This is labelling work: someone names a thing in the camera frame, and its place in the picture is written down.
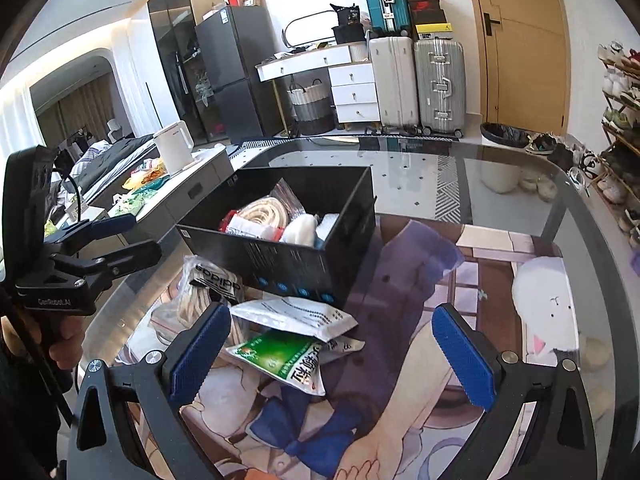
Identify red-edged clear packet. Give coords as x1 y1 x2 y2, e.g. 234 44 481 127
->
220 209 283 243

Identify white plush toy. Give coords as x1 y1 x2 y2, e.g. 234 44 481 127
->
281 215 318 247

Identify person's left hand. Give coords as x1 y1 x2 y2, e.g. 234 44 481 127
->
0 312 83 372

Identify rows of assorted shoes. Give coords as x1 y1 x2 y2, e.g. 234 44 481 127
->
597 42 640 251

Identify oval mirror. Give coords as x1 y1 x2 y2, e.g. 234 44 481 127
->
282 10 346 51

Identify white cotton roll pack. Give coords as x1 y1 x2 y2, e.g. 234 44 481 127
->
314 212 341 241

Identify woven laundry basket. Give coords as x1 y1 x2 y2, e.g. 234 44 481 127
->
286 79 335 136

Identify wooden door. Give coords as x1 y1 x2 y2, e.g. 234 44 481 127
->
462 0 571 136

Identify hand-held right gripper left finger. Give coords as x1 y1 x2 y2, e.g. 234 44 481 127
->
65 301 233 480

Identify pile of colourful snack packets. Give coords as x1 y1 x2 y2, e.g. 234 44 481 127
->
122 157 171 193

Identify dark sneaker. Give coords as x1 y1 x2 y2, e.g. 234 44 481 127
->
525 132 560 157

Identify white vanity desk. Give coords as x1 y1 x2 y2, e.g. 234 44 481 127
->
255 42 381 136

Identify white printed packet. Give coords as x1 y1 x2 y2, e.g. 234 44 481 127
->
230 296 358 343

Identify printed desk mat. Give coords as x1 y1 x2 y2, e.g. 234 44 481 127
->
115 215 601 480

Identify wooden shoe rack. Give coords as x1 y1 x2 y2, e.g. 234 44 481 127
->
595 40 640 261

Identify white trash bin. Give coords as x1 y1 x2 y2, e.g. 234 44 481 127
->
480 122 531 193

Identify grey side table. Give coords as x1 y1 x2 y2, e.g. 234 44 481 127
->
82 147 236 241

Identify white electric kettle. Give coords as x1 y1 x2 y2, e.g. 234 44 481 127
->
152 120 197 176

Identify black bag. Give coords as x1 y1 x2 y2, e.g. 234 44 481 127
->
330 3 371 45

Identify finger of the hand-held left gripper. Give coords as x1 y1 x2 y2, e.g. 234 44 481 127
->
47 213 138 261
50 239 163 291

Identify white suitcase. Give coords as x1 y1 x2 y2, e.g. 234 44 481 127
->
368 35 421 131

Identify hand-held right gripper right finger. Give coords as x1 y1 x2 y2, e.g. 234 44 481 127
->
431 302 598 480

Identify person's left forearm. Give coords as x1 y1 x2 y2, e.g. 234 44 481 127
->
0 355 71 480

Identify dark glass wardrobe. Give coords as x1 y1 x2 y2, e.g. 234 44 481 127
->
146 0 226 143

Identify pale green plastic bag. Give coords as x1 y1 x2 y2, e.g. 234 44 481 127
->
107 192 147 219

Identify white sheer curtain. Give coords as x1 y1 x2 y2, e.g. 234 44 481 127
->
0 82 56 161
127 17 168 136

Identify teal suitcase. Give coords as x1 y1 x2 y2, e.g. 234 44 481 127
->
359 0 413 38

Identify green printed packet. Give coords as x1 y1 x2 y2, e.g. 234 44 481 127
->
223 329 366 397

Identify silver suitcase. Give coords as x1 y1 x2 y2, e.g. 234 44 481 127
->
413 37 466 136

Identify white fluffy slippers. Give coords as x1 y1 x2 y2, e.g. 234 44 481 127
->
520 170 558 202

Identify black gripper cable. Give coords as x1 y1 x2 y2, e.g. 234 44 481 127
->
60 147 86 223

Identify black storage box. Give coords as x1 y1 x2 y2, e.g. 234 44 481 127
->
175 164 377 307

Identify dark grey fridge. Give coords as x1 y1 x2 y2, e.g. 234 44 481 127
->
194 5 286 143

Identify tan curtain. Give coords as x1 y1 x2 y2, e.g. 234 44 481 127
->
35 77 118 136

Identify patterned black white rug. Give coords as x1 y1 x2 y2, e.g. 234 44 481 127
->
235 135 461 221

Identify bed with dark blanket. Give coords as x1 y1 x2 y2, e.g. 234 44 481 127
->
65 132 161 201

